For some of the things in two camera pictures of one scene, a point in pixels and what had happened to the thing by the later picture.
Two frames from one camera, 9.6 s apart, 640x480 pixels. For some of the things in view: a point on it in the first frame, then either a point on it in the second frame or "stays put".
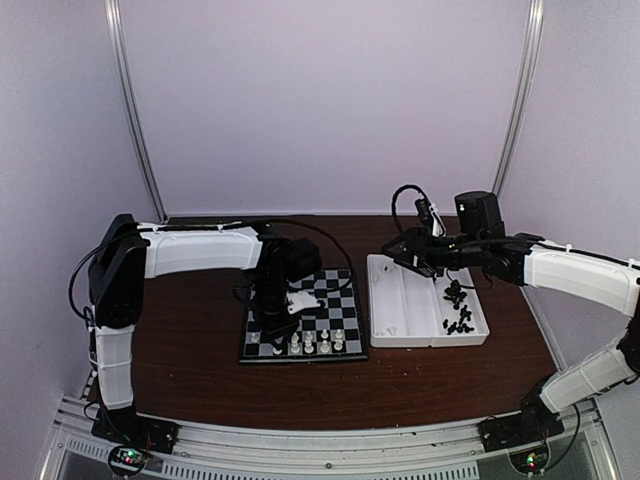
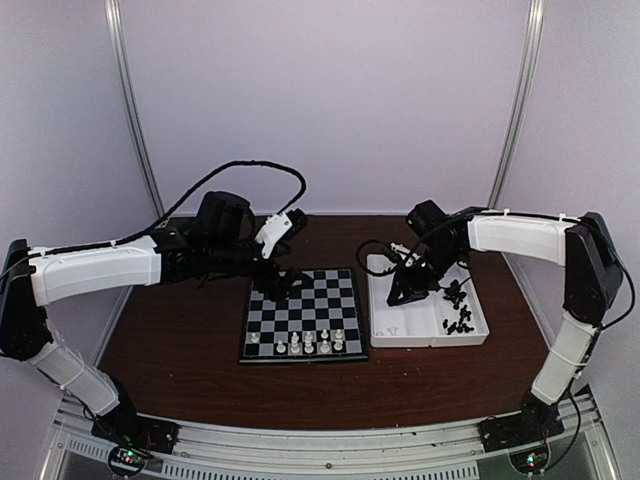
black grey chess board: x=331 y=331 stays put
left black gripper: x=273 y=330 → x=264 y=283
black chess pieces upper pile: x=455 y=293 stays put
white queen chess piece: x=308 y=343 stays put
